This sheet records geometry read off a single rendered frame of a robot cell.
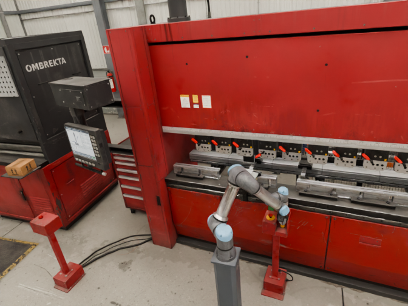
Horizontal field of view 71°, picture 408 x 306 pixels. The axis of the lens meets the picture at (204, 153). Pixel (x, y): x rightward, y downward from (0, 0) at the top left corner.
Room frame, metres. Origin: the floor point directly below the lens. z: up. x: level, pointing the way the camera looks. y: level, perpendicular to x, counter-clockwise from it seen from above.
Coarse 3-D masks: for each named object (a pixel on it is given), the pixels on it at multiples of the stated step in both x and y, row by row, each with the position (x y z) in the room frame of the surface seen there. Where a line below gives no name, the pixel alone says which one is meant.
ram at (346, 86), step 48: (192, 48) 2.45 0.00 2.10; (240, 48) 2.27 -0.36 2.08; (288, 48) 2.12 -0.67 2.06; (336, 48) 1.98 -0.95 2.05; (384, 48) 1.85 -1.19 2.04; (240, 96) 2.28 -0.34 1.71; (288, 96) 2.11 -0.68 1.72; (336, 96) 1.96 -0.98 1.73; (384, 96) 1.83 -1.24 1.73; (336, 144) 1.95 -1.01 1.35
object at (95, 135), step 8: (80, 128) 2.24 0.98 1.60; (88, 128) 2.21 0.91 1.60; (96, 128) 2.27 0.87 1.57; (96, 136) 2.13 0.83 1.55; (104, 136) 2.22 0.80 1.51; (96, 144) 2.13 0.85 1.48; (104, 144) 2.20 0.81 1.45; (96, 152) 2.15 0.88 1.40; (104, 152) 2.15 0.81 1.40; (80, 160) 2.33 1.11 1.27; (88, 160) 2.25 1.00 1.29; (96, 160) 2.18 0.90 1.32; (104, 160) 2.14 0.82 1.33; (104, 168) 2.12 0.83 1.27
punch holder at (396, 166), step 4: (396, 152) 1.80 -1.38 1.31; (400, 152) 1.76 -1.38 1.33; (404, 152) 1.75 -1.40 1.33; (396, 156) 1.78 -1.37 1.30; (400, 156) 1.76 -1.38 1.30; (404, 156) 1.75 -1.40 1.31; (404, 160) 1.74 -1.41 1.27; (396, 164) 1.76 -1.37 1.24; (400, 164) 1.75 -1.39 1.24; (396, 168) 1.76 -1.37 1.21; (400, 168) 1.75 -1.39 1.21; (404, 168) 1.74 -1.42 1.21; (400, 172) 1.74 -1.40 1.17; (404, 172) 1.73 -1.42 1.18
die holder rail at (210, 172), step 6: (174, 168) 2.63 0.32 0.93; (180, 168) 2.59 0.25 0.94; (186, 168) 2.56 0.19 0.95; (192, 168) 2.53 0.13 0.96; (198, 168) 2.50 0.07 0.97; (204, 168) 2.49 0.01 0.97; (210, 168) 2.48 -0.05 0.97; (216, 168) 2.46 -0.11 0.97; (204, 174) 2.48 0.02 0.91; (210, 174) 2.45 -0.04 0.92; (216, 174) 2.42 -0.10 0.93
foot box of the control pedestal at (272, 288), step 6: (270, 270) 1.92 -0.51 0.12; (282, 276) 1.84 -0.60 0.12; (264, 282) 1.81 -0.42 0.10; (270, 282) 1.79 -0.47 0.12; (276, 282) 1.79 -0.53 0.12; (282, 282) 1.78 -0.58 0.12; (264, 288) 1.81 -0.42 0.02; (270, 288) 1.79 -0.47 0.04; (276, 288) 1.76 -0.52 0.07; (282, 288) 1.74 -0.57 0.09; (264, 294) 1.76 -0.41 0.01; (270, 294) 1.75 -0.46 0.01; (276, 294) 1.75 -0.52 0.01; (282, 294) 1.74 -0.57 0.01; (282, 300) 1.69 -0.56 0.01
